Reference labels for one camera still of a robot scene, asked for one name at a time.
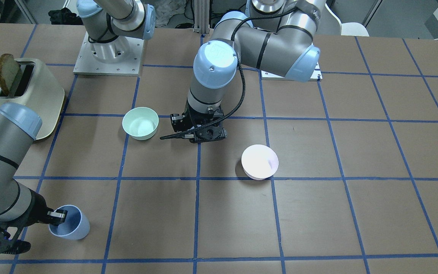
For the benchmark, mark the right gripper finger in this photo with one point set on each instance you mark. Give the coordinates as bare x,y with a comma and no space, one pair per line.
56,218
14,247

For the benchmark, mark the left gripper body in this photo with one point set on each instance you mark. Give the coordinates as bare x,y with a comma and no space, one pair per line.
177,120

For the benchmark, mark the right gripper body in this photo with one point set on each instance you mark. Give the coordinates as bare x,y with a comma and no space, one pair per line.
36,211

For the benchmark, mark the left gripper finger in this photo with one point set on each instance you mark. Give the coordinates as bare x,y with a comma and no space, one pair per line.
189,134

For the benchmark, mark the blue cup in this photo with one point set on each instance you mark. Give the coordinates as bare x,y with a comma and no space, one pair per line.
75,227

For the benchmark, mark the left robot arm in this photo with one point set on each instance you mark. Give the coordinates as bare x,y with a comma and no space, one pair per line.
275,36

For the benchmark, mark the green bowl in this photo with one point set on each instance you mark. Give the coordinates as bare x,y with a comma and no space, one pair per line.
141,123

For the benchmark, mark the pink bowl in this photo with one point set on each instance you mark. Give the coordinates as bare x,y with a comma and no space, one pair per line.
259,162

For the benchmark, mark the cream toaster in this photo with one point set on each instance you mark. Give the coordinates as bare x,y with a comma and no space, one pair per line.
40,91

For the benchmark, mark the toast slice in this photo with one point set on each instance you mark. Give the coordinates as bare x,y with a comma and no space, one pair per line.
10,75

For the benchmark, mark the white chair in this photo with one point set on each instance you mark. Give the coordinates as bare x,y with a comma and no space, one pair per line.
330,24

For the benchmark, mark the aluminium frame post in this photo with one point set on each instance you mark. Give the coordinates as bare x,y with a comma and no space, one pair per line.
202,16

